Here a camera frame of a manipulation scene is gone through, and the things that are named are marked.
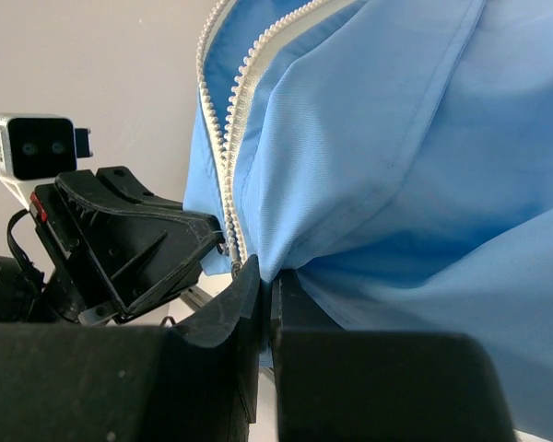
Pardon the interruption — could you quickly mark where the aluminium rail frame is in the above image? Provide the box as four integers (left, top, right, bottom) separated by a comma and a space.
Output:
179, 272, 232, 312

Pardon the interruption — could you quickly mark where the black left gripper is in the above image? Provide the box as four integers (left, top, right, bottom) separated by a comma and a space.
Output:
6, 166, 221, 325

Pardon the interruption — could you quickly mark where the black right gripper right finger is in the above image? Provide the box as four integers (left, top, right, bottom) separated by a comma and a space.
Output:
271, 271, 515, 441

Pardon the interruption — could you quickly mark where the light blue zip jacket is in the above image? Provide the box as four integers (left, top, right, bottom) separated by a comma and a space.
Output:
184, 1, 553, 441

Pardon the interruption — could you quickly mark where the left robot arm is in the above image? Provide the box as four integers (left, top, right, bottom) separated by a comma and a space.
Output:
0, 167, 223, 325

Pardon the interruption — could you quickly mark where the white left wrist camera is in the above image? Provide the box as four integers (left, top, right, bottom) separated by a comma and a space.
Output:
0, 113, 92, 209

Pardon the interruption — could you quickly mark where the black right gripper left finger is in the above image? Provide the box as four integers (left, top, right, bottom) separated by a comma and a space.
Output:
0, 258, 261, 441

